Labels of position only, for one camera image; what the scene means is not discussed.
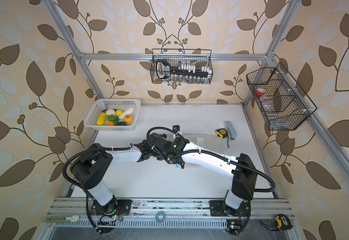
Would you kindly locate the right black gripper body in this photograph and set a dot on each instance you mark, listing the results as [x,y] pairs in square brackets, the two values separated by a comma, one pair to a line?
[167,159]

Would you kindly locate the clear zip top bag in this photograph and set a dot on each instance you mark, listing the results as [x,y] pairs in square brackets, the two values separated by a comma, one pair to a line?
[211,143]

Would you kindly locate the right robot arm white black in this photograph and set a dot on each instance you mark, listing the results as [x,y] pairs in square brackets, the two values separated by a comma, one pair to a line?
[245,178]

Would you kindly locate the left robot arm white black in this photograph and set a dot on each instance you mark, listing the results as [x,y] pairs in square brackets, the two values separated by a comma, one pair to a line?
[86,169]

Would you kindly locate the red yellow peach toy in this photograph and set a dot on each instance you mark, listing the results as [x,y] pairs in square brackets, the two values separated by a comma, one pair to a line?
[128,119]

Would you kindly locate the dark green avocado toy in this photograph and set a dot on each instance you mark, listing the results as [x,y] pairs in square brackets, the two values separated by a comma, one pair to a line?
[121,124]

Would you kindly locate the white radish toy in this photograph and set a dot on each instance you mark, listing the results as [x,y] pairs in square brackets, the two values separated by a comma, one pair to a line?
[129,111]

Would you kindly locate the yellow lemon toy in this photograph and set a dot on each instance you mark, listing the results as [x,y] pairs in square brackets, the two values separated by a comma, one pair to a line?
[118,112]

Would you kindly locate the white plastic basket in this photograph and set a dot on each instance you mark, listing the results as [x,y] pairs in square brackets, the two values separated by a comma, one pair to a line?
[101,105]

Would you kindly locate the white garlic toy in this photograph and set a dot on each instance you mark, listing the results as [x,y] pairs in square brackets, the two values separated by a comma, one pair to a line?
[110,112]

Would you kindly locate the yellow corn toy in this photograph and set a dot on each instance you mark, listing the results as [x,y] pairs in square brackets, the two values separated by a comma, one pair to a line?
[101,119]

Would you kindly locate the yellow black tape measure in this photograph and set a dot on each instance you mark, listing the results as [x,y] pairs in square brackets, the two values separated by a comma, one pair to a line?
[223,134]

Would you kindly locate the blue tape roll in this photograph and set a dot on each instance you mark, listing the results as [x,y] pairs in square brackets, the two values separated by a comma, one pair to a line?
[160,217]

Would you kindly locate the grey blue box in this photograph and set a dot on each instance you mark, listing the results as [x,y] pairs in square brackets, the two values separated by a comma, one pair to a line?
[230,130]

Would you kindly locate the black tool with white pieces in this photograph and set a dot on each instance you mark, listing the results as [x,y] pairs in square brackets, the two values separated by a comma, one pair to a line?
[164,70]

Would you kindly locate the red capped clear container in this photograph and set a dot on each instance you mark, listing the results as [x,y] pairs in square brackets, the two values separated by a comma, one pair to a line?
[260,91]

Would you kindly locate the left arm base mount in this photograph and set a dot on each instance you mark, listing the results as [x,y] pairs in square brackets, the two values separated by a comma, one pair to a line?
[113,208]

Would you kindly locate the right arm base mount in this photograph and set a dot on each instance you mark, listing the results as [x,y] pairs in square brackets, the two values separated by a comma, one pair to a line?
[220,209]

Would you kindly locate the black wire basket back wall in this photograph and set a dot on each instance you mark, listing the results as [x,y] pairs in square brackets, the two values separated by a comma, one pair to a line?
[198,57]

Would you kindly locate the black wire basket wall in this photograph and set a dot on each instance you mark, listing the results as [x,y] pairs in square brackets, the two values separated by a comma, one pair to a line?
[198,57]
[285,105]

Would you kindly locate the white handled tool on rail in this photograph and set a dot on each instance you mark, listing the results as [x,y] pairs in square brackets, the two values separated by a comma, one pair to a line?
[62,219]

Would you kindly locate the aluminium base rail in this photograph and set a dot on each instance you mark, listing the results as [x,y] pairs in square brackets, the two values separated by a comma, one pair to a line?
[180,213]

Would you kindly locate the black wire basket right wall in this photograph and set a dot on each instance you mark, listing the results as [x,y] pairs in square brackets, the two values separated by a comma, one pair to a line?
[285,105]

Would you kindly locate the yellow tape measure on rail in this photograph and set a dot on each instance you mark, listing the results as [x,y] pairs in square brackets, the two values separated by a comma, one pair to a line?
[283,222]

